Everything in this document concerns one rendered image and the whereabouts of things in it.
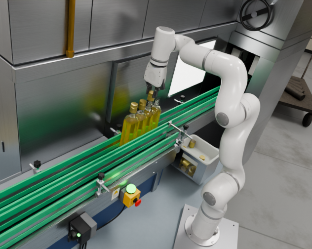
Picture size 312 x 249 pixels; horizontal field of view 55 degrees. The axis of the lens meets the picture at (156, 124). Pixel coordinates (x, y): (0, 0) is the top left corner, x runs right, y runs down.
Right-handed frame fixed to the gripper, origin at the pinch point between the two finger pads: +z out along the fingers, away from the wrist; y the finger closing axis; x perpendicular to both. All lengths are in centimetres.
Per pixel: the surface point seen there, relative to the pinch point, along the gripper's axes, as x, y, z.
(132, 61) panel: -4.1, -12.2, -11.7
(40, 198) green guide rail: -65, 5, 25
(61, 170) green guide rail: -49, -4, 28
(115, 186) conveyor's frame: -33.3, 14.7, 31.9
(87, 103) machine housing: -27.2, -15.4, 6.2
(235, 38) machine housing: 101, -10, -9
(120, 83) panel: -10.0, -12.3, -1.5
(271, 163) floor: 206, 42, 137
